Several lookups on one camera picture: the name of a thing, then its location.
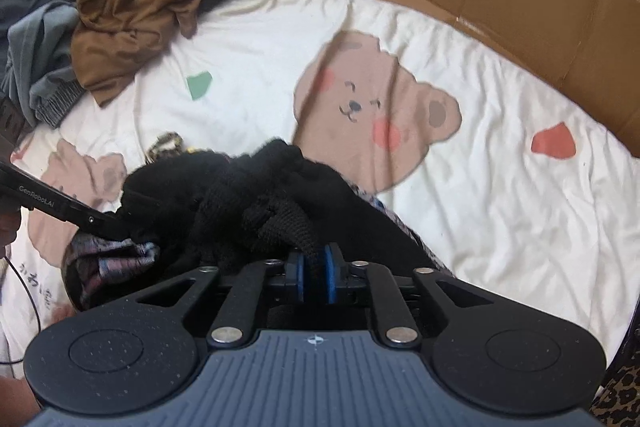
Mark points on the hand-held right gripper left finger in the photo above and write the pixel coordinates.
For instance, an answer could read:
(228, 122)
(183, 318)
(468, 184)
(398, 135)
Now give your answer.
(299, 277)

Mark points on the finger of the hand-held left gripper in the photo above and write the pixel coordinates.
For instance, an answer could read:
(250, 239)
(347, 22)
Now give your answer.
(90, 219)

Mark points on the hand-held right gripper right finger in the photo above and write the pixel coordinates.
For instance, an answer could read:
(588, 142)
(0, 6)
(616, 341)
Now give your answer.
(330, 277)

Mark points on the black pants with patterned stripe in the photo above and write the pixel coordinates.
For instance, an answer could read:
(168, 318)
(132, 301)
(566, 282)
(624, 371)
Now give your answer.
(250, 197)

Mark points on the person's left hand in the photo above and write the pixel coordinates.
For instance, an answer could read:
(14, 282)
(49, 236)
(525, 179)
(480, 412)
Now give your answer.
(7, 234)

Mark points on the grey garment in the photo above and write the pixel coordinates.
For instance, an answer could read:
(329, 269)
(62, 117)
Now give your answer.
(35, 52)

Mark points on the brown garment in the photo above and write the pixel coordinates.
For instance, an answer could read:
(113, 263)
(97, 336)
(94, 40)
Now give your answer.
(115, 37)

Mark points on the cream bear print blanket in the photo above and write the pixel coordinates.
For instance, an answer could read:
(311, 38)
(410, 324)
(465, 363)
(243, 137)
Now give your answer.
(500, 207)

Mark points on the person's bare leg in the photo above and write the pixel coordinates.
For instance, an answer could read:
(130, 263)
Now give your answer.
(15, 402)

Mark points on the leopard print cloth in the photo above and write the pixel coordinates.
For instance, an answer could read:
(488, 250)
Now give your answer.
(620, 397)

